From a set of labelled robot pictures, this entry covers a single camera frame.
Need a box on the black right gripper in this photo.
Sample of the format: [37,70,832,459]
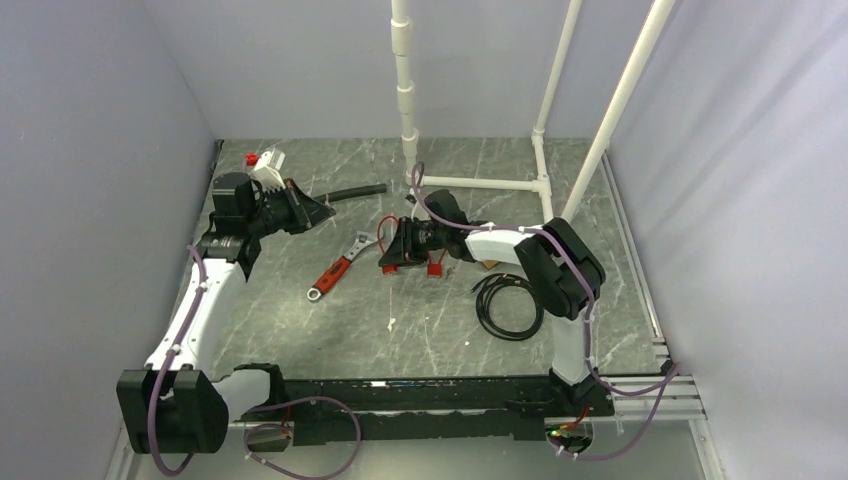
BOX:
[379,217,448,268]

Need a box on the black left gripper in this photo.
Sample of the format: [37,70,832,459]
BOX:
[246,178,335,239]

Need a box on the red alligator clip lead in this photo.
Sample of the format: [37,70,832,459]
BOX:
[377,215,399,253]
[426,250,446,278]

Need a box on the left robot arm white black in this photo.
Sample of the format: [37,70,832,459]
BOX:
[116,172,336,455]

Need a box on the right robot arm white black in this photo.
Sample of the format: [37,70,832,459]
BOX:
[378,189,606,415]

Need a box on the black corrugated hose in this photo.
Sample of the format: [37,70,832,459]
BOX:
[312,183,388,205]

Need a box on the red handled adjustable wrench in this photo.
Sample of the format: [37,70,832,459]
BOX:
[306,231,377,303]

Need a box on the coiled black usb cable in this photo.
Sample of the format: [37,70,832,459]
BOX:
[470,272,546,343]

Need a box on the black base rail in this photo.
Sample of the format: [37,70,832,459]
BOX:
[242,374,615,446]

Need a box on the white pvc pipe frame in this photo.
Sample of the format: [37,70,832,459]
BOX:
[389,0,678,227]

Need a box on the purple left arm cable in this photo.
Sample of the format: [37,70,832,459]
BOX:
[146,243,363,480]

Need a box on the aluminium frame rail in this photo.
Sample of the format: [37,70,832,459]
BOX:
[600,152,706,420]

